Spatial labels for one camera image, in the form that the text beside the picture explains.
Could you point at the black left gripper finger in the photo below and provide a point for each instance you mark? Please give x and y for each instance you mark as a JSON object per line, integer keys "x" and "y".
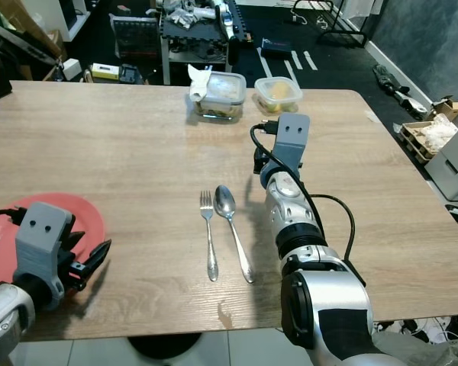
{"x": 74, "y": 244}
{"x": 98, "y": 256}

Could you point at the silver metal spoon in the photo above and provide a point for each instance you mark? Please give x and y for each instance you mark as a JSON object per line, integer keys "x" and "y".
{"x": 225, "y": 201}

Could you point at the small container with yellow food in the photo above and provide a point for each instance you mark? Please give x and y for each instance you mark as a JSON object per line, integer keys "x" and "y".
{"x": 278, "y": 93}

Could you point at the red round plate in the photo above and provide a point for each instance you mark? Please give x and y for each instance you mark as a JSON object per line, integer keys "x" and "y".
{"x": 4, "y": 252}

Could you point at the large clear lidded food container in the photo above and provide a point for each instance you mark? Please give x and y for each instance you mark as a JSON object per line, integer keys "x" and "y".
{"x": 225, "y": 93}

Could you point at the silver metal fork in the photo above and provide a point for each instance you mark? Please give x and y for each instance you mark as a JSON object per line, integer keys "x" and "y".
{"x": 210, "y": 240}

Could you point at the white crumpled paper napkin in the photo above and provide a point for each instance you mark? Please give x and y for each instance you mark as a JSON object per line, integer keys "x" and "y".
{"x": 199, "y": 81}

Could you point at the flat dark blue box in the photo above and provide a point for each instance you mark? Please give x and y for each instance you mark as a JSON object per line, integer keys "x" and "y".
{"x": 277, "y": 47}

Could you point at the black metal equipment rack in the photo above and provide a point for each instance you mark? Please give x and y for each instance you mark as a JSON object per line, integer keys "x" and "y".
{"x": 195, "y": 38}

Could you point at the black metal clothes rack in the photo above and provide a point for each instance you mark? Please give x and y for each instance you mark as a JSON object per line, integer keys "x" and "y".
{"x": 328, "y": 23}

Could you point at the wooden crate with white filling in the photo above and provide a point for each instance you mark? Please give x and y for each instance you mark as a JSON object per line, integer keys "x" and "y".
{"x": 429, "y": 139}

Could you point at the white and yellow box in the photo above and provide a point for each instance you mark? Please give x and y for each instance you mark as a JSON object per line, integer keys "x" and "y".
{"x": 111, "y": 72}

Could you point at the small white adapter box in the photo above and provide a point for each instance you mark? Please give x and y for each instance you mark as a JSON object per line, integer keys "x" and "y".
{"x": 72, "y": 69}

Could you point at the black plastic crate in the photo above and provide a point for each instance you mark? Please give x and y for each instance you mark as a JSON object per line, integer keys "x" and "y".
{"x": 135, "y": 38}

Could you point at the small brown cardboard box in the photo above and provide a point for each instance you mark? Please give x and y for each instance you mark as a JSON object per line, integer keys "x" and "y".
{"x": 446, "y": 108}

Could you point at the brown cardboard sheet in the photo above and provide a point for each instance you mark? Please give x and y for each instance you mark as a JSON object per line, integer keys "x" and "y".
{"x": 27, "y": 27}

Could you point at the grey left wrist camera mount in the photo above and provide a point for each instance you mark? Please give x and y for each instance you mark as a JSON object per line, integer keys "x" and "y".
{"x": 40, "y": 244}

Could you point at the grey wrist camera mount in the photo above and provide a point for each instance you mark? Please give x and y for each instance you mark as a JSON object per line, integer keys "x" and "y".
{"x": 40, "y": 244}
{"x": 292, "y": 141}

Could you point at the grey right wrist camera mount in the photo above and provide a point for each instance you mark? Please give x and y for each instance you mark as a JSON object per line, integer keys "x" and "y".
{"x": 292, "y": 141}

